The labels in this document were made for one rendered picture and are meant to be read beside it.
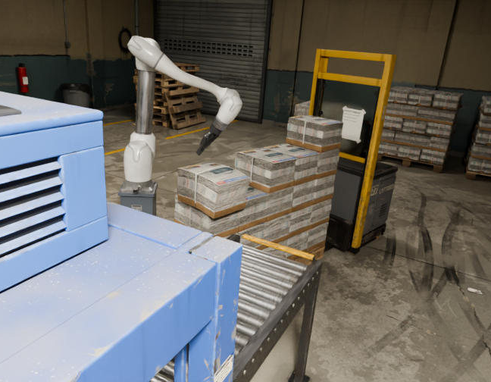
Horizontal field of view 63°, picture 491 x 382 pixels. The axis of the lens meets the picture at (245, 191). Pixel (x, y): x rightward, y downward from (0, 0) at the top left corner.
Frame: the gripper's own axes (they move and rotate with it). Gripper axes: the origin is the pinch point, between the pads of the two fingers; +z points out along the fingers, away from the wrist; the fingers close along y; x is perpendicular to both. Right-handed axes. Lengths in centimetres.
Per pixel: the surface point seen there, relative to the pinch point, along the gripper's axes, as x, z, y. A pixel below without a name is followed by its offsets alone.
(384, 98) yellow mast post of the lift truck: 27, -71, -157
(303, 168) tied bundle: 33, -3, -93
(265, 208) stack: 42, 24, -55
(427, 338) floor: 183, 11, -92
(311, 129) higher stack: 11, -23, -112
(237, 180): 28.1, -1.2, -9.3
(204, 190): 21.5, 13.2, 4.9
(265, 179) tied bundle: 27, 9, -56
